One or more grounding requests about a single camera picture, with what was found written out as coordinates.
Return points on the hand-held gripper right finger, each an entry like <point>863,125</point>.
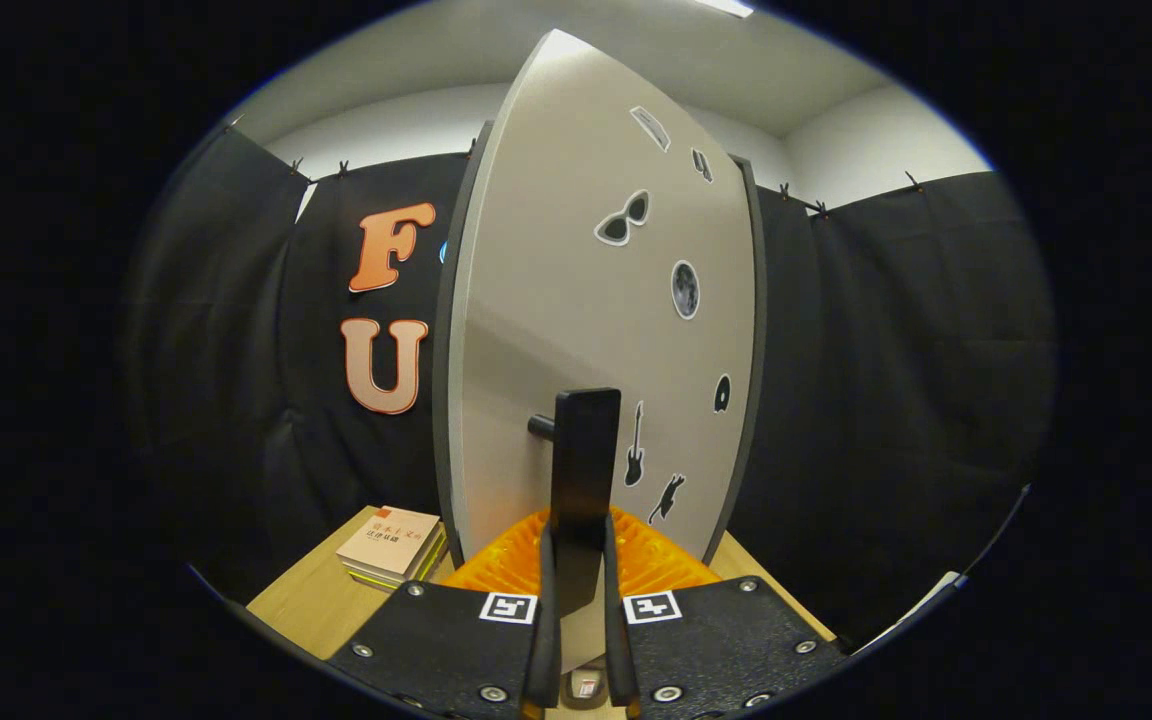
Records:
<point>619,650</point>

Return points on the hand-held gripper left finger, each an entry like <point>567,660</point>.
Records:
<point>542,650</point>

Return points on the brown fuzzy shoe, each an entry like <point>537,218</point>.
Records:
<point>584,690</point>

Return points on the dark grey shoe cabinet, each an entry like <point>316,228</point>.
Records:
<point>441,400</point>

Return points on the beige shoe cabinet door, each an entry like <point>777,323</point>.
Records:
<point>556,250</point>

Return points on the yellow-edged book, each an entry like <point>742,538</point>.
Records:
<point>406,584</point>

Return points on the beige cover book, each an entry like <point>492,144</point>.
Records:
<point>391,540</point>

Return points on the black backdrop cloth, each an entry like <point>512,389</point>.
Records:
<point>886,400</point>

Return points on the row of black cloth clips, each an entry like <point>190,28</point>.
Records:
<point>343,168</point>

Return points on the ceiling light panel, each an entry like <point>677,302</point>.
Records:
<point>731,7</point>

